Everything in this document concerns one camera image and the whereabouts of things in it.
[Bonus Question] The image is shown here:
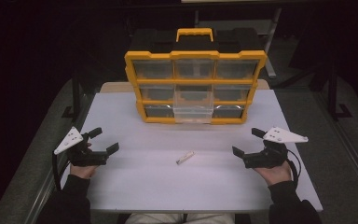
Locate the black metal stand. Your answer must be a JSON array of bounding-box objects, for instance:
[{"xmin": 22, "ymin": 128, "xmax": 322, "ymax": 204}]
[
  {"xmin": 61, "ymin": 69, "xmax": 87, "ymax": 123},
  {"xmin": 324, "ymin": 60, "xmax": 354, "ymax": 121}
]

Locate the person's right hand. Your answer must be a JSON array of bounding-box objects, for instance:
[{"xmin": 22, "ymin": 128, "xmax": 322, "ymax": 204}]
[{"xmin": 254, "ymin": 161, "xmax": 294, "ymax": 188}]

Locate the yellow black drawer organizer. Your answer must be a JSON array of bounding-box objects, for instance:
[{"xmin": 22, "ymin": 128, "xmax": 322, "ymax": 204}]
[{"xmin": 124, "ymin": 27, "xmax": 269, "ymax": 126}]

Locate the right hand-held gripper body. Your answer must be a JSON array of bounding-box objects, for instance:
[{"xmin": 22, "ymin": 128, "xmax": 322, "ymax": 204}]
[{"xmin": 241, "ymin": 126, "xmax": 310, "ymax": 170}]

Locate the small white stick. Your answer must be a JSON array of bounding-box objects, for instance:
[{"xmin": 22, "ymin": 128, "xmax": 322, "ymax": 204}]
[{"xmin": 175, "ymin": 150, "xmax": 197, "ymax": 166}]

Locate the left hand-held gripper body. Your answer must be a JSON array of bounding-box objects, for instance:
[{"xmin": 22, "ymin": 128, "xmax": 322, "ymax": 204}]
[{"xmin": 53, "ymin": 125, "xmax": 110, "ymax": 167}]

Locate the clear plastic drawer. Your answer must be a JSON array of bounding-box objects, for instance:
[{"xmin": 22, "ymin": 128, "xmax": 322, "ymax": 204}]
[{"xmin": 172, "ymin": 85, "xmax": 215, "ymax": 125}]

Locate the person's left hand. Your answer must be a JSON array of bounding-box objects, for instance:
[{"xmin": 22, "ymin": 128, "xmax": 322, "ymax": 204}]
[{"xmin": 69, "ymin": 142, "xmax": 100, "ymax": 180}]

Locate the black cable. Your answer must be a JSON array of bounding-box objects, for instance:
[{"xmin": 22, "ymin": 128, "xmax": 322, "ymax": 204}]
[
  {"xmin": 284, "ymin": 148, "xmax": 303, "ymax": 189},
  {"xmin": 51, "ymin": 151, "xmax": 73, "ymax": 191}
]

